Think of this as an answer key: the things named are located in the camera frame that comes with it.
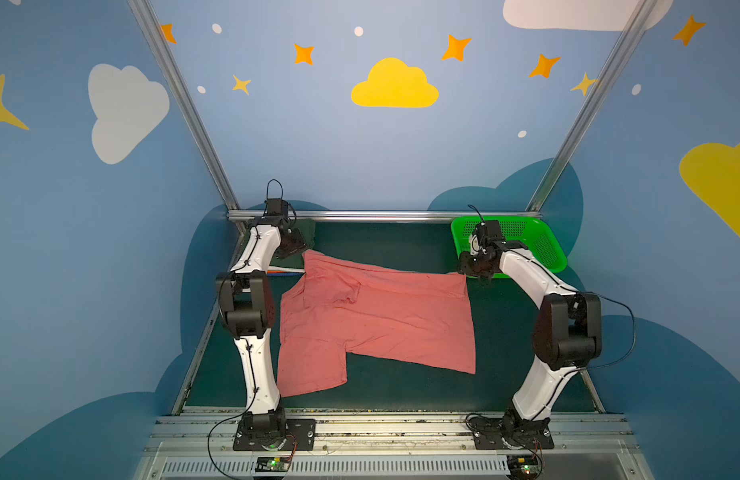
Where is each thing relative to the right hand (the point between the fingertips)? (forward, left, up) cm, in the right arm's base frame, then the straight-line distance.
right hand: (466, 264), depth 96 cm
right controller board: (-52, -9, -12) cm, 54 cm away
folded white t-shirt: (0, +60, -7) cm, 60 cm away
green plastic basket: (+23, -30, -7) cm, 39 cm away
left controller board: (-55, +52, -11) cm, 77 cm away
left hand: (+5, +55, +1) cm, 56 cm away
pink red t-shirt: (-11, +41, -11) cm, 44 cm away
